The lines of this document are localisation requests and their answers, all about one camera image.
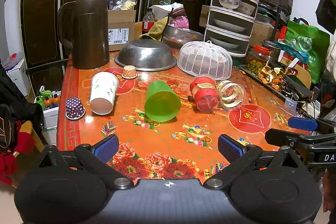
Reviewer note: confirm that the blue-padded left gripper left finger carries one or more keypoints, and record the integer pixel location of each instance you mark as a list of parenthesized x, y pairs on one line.
[(94, 159)]

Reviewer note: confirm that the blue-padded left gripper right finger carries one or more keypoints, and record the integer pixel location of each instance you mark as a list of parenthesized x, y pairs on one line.
[(242, 159)]

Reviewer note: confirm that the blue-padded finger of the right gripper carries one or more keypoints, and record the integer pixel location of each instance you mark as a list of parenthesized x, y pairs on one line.
[(303, 124)]

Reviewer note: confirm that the green plastic cup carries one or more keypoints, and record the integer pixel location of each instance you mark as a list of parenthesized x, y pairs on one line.
[(161, 104)]

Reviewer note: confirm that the white paper cup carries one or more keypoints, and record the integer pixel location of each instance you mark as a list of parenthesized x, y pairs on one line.
[(103, 92)]

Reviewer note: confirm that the purple polka dot cupcake liner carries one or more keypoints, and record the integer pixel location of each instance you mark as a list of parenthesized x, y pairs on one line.
[(74, 108)]

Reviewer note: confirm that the black tray with peels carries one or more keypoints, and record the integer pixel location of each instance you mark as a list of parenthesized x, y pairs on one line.
[(280, 82)]

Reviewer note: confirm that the clear glass jar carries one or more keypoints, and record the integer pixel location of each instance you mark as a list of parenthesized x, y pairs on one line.
[(231, 95)]

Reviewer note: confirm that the white foam box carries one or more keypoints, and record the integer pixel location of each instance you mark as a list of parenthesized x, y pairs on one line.
[(50, 102)]

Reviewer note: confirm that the red floral tablecloth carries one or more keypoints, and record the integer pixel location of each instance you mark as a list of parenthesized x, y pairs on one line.
[(162, 134)]

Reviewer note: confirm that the red lidded plastic jar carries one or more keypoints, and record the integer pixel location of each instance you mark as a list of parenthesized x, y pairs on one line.
[(204, 92)]

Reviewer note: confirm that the green shopping bag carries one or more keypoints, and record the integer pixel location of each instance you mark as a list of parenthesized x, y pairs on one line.
[(310, 40)]

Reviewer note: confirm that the red lid pickle jar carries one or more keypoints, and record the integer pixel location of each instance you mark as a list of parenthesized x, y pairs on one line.
[(257, 58)]

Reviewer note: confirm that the orange polka dot cupcake liner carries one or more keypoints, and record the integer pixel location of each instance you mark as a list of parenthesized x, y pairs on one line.
[(129, 72)]

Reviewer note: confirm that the white mesh food cover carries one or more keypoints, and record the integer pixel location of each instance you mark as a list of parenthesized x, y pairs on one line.
[(205, 58)]

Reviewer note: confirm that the brown thermos jug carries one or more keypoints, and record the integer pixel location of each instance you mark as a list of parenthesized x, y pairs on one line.
[(83, 28)]

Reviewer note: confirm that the steel colander bowl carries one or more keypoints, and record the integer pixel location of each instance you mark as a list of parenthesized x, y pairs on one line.
[(146, 55)]

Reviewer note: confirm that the glass pot lid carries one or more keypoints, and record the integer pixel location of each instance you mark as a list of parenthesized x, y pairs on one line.
[(177, 37)]

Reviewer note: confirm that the cardboard box with label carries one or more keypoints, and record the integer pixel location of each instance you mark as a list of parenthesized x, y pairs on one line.
[(121, 26)]

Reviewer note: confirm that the blue white porcelain bowl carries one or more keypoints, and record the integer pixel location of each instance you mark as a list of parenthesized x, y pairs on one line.
[(230, 4)]

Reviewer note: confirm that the cola bottle red label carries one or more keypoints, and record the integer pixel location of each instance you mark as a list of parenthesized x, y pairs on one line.
[(148, 21)]

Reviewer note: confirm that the white tiered dish rack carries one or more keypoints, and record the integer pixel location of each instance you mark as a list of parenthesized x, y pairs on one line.
[(230, 23)]

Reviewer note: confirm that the dark wooden cabinet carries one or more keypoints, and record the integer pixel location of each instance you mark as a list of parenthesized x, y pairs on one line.
[(52, 3)]

